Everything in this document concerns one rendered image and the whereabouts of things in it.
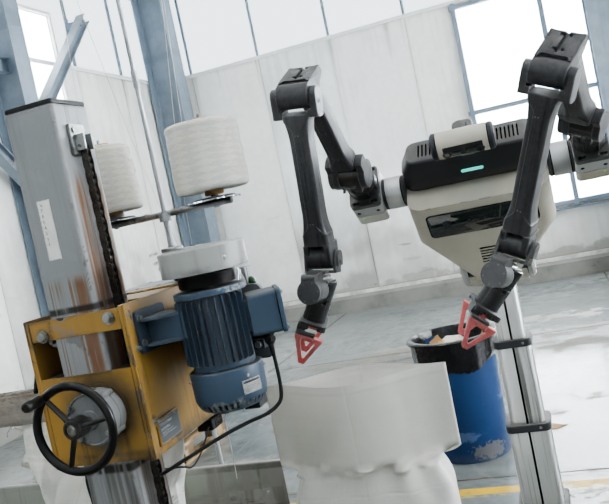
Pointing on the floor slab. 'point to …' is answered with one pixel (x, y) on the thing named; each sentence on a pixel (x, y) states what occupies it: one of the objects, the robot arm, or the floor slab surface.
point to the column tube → (75, 267)
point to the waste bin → (469, 391)
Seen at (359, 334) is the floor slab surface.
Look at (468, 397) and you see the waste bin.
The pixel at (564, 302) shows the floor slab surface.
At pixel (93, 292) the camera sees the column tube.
